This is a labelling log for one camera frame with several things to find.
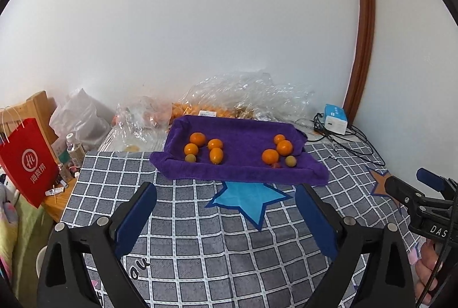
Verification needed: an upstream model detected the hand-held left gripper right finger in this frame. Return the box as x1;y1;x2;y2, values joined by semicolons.
295;183;416;308

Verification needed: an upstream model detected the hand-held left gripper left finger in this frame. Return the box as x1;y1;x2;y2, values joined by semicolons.
37;182;158;308

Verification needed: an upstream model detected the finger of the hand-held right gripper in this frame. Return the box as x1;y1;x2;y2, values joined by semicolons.
417;168;458;196
384;175;430;212

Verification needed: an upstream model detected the large orange tangerine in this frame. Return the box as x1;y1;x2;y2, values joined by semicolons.
276;140;293;157

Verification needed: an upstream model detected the purple towel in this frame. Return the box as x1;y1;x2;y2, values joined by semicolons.
149;115;329;186

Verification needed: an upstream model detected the person's right hand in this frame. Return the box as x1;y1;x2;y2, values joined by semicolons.
415;242;446;305

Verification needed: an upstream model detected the wooden side table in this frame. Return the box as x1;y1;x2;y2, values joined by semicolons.
43;175;79;223

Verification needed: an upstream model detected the grey checked cloth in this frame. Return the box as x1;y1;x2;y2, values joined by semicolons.
59;129;423;308

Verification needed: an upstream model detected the clear plastic bottle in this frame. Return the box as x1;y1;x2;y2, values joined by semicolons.
65;133;86;165

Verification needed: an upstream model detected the crumpled clear plastic bag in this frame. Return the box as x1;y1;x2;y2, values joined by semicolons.
112;97;172;151

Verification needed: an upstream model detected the white and blue box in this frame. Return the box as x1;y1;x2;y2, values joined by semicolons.
324;103;348;136

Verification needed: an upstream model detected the green bedsheet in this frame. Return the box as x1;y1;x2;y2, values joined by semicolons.
11;201;54;298

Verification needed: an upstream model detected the grey-white plastic bag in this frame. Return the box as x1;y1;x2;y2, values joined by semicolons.
49;88;111;151

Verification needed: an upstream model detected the red paper bag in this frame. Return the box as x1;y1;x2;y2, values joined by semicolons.
0;107;61;209

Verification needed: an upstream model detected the pile of small kumquats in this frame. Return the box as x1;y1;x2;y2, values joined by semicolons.
172;102;251;119

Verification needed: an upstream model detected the colourful blanket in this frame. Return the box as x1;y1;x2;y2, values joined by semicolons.
0;183;20;294

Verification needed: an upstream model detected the large clear plastic bag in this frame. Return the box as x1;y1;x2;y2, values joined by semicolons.
182;70;315;124

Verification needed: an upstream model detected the tangle of black cables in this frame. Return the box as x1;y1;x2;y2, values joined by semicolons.
313;113;387;167

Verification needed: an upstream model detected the light wooden frame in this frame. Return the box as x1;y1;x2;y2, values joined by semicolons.
0;90;60;147

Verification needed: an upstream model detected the brown wooden door frame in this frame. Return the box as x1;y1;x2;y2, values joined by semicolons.
343;0;376;122

